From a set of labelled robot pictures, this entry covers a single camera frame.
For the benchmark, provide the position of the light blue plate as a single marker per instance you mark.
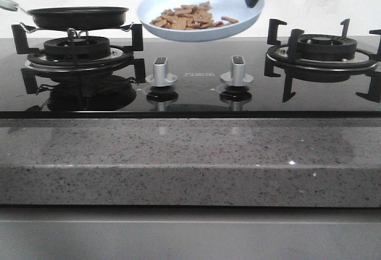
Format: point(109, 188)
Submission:
point(237, 9)

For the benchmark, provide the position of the brown meat pieces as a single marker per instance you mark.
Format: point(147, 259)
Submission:
point(191, 17)

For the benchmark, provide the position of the black frying pan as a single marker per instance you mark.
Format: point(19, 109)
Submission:
point(77, 18)

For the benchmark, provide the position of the right black pan support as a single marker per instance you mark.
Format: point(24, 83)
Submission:
point(286, 57)

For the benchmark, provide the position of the black pan support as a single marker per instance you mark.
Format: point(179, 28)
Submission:
point(82, 78)
point(286, 57)

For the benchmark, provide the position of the right black burner head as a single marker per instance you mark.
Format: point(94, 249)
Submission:
point(319, 47)

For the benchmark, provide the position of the black burner head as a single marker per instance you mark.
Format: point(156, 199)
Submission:
point(319, 47)
point(84, 49)

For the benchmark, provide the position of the right silver stove knob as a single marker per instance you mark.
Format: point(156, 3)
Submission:
point(237, 75)

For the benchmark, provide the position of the silver stove knob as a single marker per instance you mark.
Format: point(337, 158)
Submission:
point(160, 76)
point(237, 75)

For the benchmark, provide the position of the left silver stove knob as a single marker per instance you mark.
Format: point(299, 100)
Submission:
point(160, 76)

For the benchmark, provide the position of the left black burner head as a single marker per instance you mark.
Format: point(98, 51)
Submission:
point(84, 49)

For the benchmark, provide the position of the left black pan support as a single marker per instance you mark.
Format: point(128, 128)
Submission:
point(82, 78)

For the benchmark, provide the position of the black glass gas cooktop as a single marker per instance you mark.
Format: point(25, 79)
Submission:
point(198, 92)

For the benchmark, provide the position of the grey cabinet front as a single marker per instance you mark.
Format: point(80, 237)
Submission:
point(148, 232)

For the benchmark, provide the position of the small wire pan trivet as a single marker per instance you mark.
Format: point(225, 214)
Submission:
point(118, 53)

